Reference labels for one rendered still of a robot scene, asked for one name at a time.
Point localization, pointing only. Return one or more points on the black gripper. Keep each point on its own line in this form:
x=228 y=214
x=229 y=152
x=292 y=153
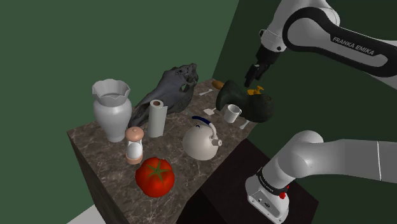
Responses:
x=267 y=56

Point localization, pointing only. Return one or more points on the red tomato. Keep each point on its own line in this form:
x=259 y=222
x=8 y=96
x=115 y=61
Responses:
x=155 y=181

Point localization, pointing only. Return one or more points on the white spatula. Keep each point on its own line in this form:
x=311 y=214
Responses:
x=209 y=111

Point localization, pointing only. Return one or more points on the pink and white salt shaker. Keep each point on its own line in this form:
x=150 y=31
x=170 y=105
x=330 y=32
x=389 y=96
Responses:
x=134 y=149

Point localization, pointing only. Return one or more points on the small yellow figure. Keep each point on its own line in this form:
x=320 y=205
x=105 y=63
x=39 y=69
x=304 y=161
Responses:
x=255 y=91

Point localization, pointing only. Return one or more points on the white paper towel roll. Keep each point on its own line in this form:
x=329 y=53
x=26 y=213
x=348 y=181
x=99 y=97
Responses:
x=157 y=119

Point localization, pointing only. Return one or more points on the dark green curved sculpture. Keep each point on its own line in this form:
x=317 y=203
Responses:
x=257 y=107

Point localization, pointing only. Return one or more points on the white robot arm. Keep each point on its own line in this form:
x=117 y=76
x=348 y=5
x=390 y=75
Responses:
x=313 y=155

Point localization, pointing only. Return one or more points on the white spoon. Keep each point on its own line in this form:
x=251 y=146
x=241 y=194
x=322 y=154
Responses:
x=206 y=92

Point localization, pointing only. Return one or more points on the orange bread loaf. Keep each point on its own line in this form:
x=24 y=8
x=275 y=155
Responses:
x=217 y=84

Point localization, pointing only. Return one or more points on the white utensil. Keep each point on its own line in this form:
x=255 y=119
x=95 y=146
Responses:
x=244 y=124

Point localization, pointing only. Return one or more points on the white scalloped vase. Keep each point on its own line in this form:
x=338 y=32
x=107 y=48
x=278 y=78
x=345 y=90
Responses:
x=112 y=116

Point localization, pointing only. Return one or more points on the white cup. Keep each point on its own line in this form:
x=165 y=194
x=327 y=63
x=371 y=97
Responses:
x=231 y=114

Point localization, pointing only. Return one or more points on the dark grey animal skull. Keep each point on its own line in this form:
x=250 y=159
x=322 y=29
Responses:
x=167 y=90

